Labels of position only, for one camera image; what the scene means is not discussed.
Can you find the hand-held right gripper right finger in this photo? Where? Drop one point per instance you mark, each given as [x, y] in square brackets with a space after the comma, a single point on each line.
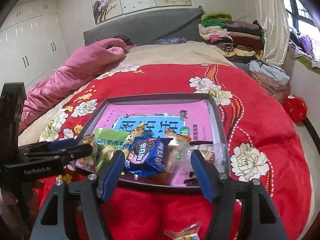
[205, 177]

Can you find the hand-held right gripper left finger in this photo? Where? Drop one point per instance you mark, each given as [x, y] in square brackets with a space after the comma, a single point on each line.
[110, 177]

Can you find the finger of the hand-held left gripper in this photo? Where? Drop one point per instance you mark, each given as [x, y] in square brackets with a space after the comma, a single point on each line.
[62, 143]
[77, 151]

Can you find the clear yellow candy packet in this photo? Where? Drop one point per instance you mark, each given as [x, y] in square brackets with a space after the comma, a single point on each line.
[87, 156]

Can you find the brown chocolate bar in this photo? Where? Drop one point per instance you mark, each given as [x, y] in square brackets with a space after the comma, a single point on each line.
[191, 180]

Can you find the clear nut snack packet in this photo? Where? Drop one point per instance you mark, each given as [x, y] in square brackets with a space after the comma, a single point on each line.
[211, 153]

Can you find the green snack packet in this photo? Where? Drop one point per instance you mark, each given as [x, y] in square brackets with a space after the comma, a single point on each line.
[110, 140]

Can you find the blue cookie packet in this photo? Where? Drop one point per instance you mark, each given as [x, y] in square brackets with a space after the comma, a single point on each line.
[147, 155]

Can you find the yellow snack packet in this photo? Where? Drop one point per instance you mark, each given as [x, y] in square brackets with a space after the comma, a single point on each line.
[133, 135]

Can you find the orange cracker packet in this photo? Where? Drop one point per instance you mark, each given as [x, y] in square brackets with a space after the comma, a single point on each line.
[185, 232]
[178, 136]

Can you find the grey shallow cardboard box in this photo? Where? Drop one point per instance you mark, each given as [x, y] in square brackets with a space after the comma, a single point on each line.
[160, 97]

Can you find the pink quilt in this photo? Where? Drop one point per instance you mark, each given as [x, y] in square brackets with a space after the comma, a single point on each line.
[75, 70]

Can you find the red floral blanket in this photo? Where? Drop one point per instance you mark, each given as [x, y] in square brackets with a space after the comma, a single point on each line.
[275, 142]

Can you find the pink book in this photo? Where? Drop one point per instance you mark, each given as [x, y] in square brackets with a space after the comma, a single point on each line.
[150, 109]

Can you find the white wardrobe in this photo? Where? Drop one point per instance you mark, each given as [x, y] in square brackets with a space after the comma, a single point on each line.
[30, 42]

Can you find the floral fabric bundle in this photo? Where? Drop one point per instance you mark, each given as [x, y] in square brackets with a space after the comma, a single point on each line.
[270, 90]

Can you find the red plastic bag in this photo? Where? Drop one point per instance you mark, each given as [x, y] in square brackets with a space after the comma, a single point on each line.
[295, 107]

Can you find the dark maroon cloth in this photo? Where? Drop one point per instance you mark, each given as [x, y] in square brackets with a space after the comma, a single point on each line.
[123, 40]

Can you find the grey crumpled clothes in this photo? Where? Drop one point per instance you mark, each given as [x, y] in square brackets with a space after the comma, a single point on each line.
[265, 70]

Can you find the beige bed sheet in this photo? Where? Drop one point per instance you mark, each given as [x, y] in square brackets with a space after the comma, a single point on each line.
[175, 52]

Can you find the grey patterned pillow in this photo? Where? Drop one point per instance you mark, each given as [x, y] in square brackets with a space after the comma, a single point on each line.
[171, 40]

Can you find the grey headboard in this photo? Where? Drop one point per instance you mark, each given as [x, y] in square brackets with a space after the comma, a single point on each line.
[150, 25]

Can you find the pile of folded clothes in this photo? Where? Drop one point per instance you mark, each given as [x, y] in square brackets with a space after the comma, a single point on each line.
[237, 35]

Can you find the purple cloth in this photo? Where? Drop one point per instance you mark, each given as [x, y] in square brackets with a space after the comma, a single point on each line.
[306, 42]

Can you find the white satin curtain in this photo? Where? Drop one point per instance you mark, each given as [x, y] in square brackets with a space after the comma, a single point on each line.
[272, 17]

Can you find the barred window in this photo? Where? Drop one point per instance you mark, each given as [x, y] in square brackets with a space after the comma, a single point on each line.
[302, 22]

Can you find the dark bed frame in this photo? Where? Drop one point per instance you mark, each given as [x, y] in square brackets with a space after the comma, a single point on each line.
[312, 132]

